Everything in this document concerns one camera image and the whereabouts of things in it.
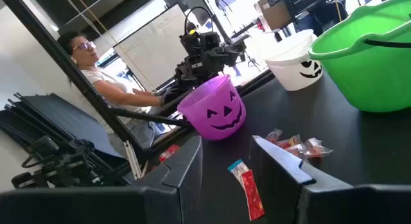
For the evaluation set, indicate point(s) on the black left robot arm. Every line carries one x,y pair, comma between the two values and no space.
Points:
192,73

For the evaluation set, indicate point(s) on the clear red candy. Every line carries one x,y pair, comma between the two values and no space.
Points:
273,136
289,142
297,150
316,148

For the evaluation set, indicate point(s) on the white pumpkin face bucket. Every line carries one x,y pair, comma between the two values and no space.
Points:
289,76

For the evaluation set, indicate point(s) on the black rig frame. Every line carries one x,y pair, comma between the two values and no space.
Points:
147,117

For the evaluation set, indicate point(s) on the brown cardboard box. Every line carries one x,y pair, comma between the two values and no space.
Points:
276,15

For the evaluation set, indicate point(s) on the black table mat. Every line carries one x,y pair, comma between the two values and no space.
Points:
353,147

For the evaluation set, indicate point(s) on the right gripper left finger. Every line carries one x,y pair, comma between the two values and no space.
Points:
180,192

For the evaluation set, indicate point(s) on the white board panel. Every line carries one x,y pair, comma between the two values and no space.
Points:
151,47

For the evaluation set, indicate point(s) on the black folded panel stack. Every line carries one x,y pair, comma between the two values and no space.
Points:
64,121

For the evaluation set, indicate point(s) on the person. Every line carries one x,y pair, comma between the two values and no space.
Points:
321,22
109,89

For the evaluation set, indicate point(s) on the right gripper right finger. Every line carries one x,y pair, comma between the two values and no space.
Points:
282,192

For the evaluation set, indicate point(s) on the purple pumpkin face bucket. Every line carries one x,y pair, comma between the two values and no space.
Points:
199,102

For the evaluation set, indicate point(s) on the white blue candy bar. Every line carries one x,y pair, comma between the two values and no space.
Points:
238,169

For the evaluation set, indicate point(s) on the green plastic bucket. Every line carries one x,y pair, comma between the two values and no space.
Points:
369,79

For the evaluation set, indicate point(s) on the long red candy packet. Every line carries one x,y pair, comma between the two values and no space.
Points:
253,198

